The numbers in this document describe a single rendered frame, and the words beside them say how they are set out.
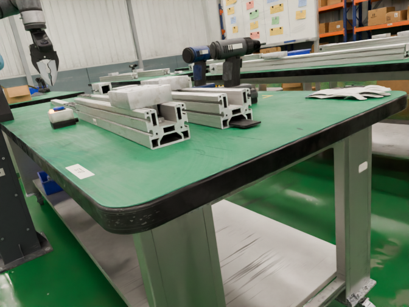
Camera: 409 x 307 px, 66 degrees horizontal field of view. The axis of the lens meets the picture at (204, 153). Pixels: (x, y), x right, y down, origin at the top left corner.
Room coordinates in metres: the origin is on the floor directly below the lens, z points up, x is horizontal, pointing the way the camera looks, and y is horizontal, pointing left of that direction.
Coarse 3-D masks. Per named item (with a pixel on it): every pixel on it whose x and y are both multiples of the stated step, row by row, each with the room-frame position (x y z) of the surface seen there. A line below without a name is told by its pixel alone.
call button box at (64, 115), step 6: (66, 108) 1.25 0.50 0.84; (48, 114) 1.21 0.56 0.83; (54, 114) 1.17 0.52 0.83; (60, 114) 1.18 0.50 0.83; (66, 114) 1.19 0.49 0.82; (72, 114) 1.20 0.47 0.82; (54, 120) 1.17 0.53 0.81; (60, 120) 1.18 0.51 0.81; (66, 120) 1.19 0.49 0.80; (72, 120) 1.20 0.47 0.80; (78, 120) 1.24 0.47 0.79; (54, 126) 1.17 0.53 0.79; (60, 126) 1.18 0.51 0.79; (66, 126) 1.19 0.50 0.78
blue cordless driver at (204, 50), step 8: (192, 48) 1.26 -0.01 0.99; (200, 48) 1.29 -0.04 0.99; (208, 48) 1.32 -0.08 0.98; (184, 56) 1.27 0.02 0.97; (192, 56) 1.25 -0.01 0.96; (200, 56) 1.28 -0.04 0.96; (208, 56) 1.32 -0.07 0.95; (200, 64) 1.29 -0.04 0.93; (200, 72) 1.29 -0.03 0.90; (200, 80) 1.28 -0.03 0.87
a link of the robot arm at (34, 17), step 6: (24, 12) 1.20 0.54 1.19; (30, 12) 1.20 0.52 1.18; (36, 12) 1.21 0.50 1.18; (42, 12) 1.24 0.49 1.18; (24, 18) 1.20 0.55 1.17; (30, 18) 1.20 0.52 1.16; (36, 18) 1.21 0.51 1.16; (42, 18) 1.23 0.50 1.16; (24, 24) 1.21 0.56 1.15; (30, 24) 1.21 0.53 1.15
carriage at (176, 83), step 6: (162, 78) 1.15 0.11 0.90; (168, 78) 1.09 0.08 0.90; (174, 78) 1.07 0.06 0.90; (180, 78) 1.08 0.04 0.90; (186, 78) 1.09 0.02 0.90; (144, 84) 1.15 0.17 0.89; (150, 84) 1.10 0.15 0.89; (156, 84) 1.05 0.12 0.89; (162, 84) 1.04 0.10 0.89; (168, 84) 1.05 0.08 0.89; (174, 84) 1.07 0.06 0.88; (180, 84) 1.08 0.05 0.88; (186, 84) 1.09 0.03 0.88; (174, 90) 1.08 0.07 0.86
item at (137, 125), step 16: (96, 96) 1.32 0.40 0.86; (80, 112) 1.30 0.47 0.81; (96, 112) 1.05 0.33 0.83; (112, 112) 0.93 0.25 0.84; (128, 112) 0.76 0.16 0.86; (144, 112) 0.67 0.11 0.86; (160, 112) 0.78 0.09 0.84; (176, 112) 0.71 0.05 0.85; (112, 128) 0.92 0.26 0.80; (128, 128) 0.81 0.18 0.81; (144, 128) 0.68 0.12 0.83; (160, 128) 0.68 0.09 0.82; (176, 128) 0.70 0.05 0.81; (144, 144) 0.70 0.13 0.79; (160, 144) 0.68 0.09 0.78
